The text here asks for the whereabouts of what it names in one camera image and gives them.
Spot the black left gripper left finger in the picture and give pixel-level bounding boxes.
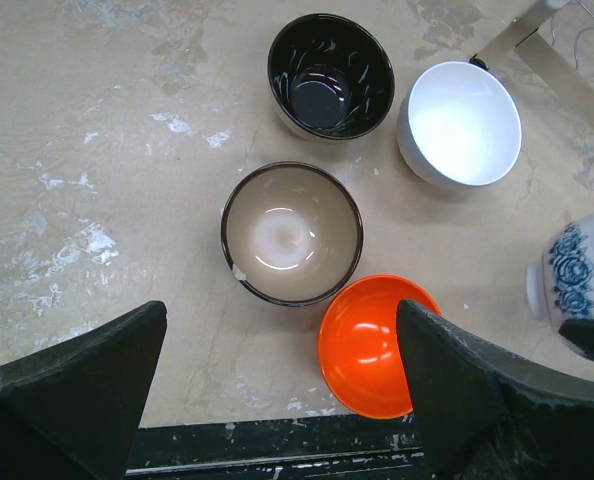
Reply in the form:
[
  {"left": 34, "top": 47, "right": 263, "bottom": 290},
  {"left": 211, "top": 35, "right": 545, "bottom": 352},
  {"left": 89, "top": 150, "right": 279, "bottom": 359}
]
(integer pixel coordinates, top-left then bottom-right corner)
[{"left": 0, "top": 301, "right": 167, "bottom": 479}]

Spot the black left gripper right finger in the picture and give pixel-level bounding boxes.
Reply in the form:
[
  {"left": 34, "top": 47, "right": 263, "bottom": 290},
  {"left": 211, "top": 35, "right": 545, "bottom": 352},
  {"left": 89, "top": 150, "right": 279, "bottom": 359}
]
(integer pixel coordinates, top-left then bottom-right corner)
[{"left": 396, "top": 300, "right": 594, "bottom": 479}]

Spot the blue floral white bowl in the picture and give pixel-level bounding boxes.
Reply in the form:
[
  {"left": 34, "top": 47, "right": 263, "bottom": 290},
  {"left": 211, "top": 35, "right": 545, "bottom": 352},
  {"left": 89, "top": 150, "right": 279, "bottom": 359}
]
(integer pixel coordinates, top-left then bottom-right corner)
[{"left": 526, "top": 213, "right": 594, "bottom": 331}]

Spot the stainless steel dish rack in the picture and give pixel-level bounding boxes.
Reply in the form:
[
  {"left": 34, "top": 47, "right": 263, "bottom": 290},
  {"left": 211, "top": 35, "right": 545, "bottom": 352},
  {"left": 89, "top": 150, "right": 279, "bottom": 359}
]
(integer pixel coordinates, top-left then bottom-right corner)
[{"left": 470, "top": 1, "right": 594, "bottom": 129}]

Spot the orange bowl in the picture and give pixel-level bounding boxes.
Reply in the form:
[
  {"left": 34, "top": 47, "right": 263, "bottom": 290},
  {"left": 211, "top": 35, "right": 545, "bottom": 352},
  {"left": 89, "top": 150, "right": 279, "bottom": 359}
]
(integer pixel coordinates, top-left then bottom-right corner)
[{"left": 318, "top": 275, "right": 441, "bottom": 420}]

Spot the beige bowl with dark rim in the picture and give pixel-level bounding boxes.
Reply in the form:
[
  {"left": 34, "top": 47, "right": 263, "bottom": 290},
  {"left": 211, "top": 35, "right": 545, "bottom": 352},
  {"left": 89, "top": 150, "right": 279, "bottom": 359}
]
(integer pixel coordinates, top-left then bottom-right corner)
[{"left": 220, "top": 162, "right": 364, "bottom": 307}]

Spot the black glossy bowl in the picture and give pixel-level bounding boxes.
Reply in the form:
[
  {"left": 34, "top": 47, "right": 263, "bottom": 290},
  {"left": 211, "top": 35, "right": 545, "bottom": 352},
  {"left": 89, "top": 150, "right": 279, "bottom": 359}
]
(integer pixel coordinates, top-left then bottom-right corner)
[{"left": 267, "top": 13, "right": 395, "bottom": 143}]

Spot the black table edge rail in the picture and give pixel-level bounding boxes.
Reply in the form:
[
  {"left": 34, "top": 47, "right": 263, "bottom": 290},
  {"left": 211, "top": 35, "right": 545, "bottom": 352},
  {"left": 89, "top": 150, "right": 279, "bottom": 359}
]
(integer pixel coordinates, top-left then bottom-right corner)
[{"left": 125, "top": 415, "right": 431, "bottom": 479}]

